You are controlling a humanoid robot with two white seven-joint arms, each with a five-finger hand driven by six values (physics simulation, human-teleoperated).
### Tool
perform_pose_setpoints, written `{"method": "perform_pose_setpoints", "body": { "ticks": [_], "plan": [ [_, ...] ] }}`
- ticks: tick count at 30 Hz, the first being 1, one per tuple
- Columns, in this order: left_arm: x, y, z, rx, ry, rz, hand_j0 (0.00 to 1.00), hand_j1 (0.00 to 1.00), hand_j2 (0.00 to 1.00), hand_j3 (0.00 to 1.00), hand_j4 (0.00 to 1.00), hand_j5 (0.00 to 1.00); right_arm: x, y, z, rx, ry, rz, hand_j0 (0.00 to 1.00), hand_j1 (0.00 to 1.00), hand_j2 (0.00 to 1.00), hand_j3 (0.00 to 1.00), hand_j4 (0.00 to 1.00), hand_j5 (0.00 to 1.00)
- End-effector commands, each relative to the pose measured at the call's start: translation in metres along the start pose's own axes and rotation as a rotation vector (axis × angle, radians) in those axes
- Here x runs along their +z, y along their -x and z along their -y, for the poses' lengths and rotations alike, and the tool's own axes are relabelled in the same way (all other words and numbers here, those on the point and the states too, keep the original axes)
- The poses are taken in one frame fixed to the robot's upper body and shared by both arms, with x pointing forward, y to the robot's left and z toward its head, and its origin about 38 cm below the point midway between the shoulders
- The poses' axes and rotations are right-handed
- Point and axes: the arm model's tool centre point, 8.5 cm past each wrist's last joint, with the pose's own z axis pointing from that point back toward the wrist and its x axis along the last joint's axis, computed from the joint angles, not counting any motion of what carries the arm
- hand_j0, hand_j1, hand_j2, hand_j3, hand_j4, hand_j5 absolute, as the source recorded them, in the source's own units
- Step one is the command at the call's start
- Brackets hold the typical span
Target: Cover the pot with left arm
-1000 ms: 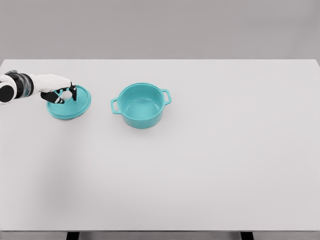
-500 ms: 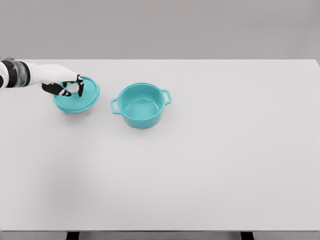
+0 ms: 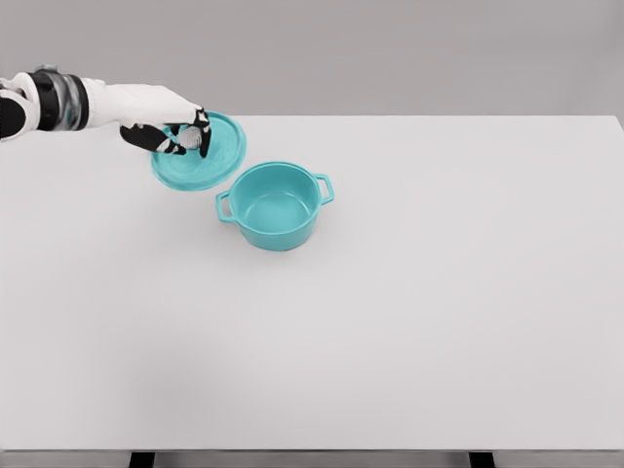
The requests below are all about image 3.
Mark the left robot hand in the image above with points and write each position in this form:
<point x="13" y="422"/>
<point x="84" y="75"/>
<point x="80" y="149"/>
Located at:
<point x="161" y="102"/>

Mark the teal pot lid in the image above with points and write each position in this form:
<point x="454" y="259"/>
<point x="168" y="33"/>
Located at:
<point x="214" y="151"/>

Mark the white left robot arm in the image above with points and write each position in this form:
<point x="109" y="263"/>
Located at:
<point x="58" y="100"/>

